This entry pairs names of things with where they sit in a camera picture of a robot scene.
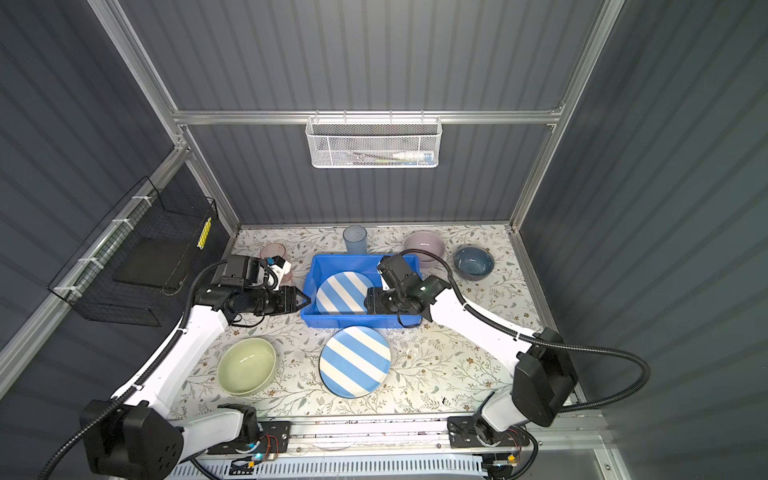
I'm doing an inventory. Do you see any blue striped plate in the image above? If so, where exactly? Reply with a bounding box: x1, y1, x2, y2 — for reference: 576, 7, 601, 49
319, 326, 392, 399
315, 271, 374, 315

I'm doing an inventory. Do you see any right black corrugated cable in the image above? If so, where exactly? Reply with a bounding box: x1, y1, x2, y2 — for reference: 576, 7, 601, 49
398, 247, 652, 414

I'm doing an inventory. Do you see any white wire mesh basket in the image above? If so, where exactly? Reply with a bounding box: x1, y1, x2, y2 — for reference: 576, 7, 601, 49
305, 113, 443, 169

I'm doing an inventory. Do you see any white tube in basket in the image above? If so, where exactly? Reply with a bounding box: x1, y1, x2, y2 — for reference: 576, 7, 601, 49
392, 151, 434, 166

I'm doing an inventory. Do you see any yellow tag on basket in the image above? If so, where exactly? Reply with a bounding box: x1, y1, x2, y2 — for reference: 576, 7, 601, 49
196, 217, 212, 250

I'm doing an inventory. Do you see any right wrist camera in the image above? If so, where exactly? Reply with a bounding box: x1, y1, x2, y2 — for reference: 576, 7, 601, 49
377, 254, 421, 292

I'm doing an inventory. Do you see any blue plastic bin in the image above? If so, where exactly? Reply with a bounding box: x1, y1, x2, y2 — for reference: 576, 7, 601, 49
300, 254, 421, 329

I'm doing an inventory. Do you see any left black corrugated cable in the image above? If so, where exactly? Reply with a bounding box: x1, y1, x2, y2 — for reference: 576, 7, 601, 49
37, 259, 283, 480

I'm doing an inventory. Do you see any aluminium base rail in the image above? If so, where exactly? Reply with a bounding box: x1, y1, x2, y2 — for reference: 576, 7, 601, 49
171, 412, 630, 479

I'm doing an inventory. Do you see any black wire basket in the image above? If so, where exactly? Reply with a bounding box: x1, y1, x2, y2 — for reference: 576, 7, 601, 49
47, 177, 221, 327

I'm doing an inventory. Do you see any dark blue ceramic bowl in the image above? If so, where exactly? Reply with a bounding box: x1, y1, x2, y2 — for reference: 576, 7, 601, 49
453, 245, 495, 281

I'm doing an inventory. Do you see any pink ceramic bowl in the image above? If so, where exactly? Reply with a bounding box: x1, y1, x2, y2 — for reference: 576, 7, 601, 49
403, 231, 446, 268

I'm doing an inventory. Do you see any black corrugated cable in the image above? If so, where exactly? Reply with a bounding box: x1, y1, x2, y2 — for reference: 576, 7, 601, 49
37, 259, 283, 480
398, 247, 652, 414

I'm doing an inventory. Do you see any black pad in basket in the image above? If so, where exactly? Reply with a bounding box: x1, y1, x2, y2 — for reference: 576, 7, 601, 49
112, 238, 193, 292

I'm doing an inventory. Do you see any blue plastic cup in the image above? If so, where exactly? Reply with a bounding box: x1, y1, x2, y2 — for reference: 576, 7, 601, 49
343, 225, 368, 255

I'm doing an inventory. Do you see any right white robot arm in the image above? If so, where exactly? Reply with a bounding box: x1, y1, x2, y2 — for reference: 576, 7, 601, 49
364, 276, 578, 445

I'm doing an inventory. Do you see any light green bowl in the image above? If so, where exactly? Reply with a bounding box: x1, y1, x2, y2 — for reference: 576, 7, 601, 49
217, 338, 278, 396

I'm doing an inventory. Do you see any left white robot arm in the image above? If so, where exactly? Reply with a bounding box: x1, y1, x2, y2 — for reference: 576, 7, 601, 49
80, 286, 311, 479

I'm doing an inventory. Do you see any pink plastic cup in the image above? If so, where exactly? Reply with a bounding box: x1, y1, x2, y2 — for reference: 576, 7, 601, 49
259, 243, 293, 286

